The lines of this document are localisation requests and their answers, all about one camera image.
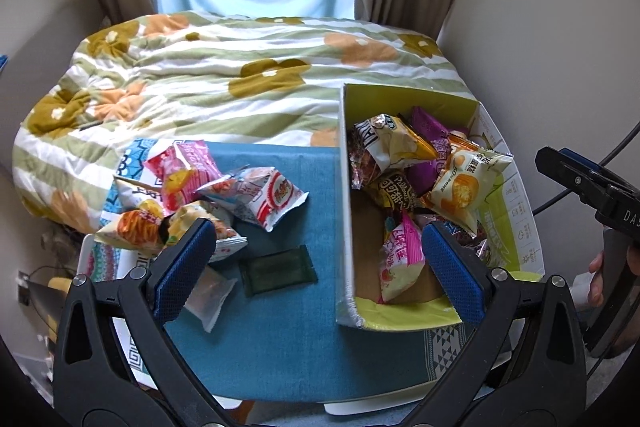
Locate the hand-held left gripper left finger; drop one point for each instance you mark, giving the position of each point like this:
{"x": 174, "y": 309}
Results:
{"x": 187, "y": 267}

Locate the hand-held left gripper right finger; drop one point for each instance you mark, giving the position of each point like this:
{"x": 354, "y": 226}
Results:
{"x": 452, "y": 272}

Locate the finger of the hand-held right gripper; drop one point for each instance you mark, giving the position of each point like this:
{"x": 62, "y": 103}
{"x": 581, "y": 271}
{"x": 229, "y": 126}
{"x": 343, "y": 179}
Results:
{"x": 565, "y": 172}
{"x": 580, "y": 158}

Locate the translucent white snack packet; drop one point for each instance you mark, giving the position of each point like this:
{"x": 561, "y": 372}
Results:
{"x": 210, "y": 299}

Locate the pink strawberry snack packet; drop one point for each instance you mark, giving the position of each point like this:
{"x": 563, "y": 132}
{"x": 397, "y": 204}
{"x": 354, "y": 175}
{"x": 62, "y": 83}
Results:
{"x": 400, "y": 257}

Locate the orange noodle snack packet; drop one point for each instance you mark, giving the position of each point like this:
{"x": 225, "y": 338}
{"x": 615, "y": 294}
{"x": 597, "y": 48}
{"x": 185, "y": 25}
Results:
{"x": 135, "y": 227}

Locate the yellow green cardboard box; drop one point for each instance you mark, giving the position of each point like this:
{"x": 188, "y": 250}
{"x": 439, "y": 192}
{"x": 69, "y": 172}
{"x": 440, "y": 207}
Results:
{"x": 510, "y": 227}

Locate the white orange snack packet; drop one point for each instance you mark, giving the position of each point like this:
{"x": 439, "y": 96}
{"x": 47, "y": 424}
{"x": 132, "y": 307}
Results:
{"x": 460, "y": 187}

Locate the red blue white snack packet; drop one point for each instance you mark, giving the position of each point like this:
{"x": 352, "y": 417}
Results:
{"x": 222, "y": 188}

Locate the dark green snack packet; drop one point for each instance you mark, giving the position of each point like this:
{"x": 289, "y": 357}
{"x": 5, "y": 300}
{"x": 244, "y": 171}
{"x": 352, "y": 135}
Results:
{"x": 277, "y": 274}

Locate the dark brown snack packet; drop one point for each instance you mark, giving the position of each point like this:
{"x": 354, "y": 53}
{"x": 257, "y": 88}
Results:
{"x": 397, "y": 194}

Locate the blue white patterned packet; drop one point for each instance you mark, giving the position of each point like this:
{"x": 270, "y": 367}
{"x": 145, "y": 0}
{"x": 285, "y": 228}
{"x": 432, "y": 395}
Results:
{"x": 131, "y": 159}

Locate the purple snack packet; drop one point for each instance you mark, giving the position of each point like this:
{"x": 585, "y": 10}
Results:
{"x": 430, "y": 127}

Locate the red patterned snack packet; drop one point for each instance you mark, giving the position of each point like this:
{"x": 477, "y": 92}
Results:
{"x": 360, "y": 162}

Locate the white yellow chips packet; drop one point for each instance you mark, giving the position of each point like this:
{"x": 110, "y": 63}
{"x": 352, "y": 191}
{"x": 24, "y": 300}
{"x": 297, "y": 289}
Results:
{"x": 387, "y": 142}

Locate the person's right hand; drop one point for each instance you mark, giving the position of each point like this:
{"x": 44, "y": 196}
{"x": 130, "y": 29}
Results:
{"x": 597, "y": 279}

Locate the teal tablecloth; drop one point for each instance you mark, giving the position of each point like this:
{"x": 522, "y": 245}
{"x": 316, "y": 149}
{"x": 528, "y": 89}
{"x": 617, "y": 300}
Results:
{"x": 295, "y": 332}

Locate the floral striped blanket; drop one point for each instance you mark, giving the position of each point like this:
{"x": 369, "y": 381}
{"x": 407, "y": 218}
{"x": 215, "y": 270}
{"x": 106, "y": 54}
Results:
{"x": 225, "y": 57}

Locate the grey headboard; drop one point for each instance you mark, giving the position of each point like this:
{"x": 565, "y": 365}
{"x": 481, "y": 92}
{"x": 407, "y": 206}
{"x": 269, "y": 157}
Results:
{"x": 45, "y": 42}

